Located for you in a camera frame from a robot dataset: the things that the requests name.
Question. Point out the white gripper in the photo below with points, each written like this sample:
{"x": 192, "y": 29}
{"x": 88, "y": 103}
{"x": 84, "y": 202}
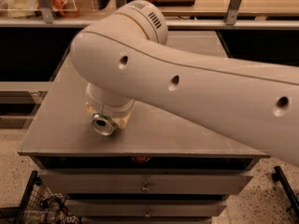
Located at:
{"x": 109, "y": 109}

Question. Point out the green soda can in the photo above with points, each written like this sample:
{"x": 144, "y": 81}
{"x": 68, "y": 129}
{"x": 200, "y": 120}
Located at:
{"x": 103, "y": 125}

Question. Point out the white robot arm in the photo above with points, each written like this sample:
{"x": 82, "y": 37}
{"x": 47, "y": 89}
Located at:
{"x": 256, "y": 104}

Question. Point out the red object in drawer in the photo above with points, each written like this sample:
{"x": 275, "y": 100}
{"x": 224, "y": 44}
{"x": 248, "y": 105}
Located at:
{"x": 140, "y": 159}

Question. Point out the grey drawer cabinet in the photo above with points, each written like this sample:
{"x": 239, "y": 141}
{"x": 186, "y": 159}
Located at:
{"x": 191, "y": 172}

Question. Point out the clear plastic box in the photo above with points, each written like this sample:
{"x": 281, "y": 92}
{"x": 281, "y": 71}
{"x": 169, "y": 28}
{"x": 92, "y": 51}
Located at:
{"x": 30, "y": 8}

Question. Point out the black wire basket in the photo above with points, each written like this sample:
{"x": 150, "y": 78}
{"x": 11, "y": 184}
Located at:
{"x": 39, "y": 205}

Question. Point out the metal shelf rail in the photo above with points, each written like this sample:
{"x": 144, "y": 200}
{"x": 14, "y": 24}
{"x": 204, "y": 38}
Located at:
{"x": 200, "y": 25}

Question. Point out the black frame bar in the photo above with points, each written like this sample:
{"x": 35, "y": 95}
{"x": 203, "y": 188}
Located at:
{"x": 278, "y": 176}

